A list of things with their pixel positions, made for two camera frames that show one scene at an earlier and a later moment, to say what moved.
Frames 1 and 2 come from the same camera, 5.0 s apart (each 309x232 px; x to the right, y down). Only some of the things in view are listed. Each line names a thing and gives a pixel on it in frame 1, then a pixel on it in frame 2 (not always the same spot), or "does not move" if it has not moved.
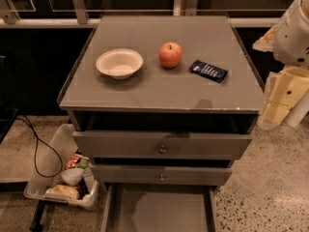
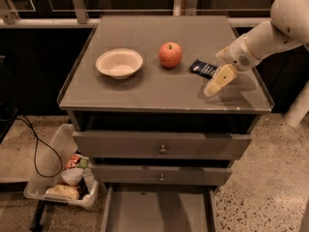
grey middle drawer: (160, 175) does not move
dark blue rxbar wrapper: (210, 72) does not move
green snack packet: (83, 163) does not move
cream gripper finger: (284, 90) -> (238, 53)
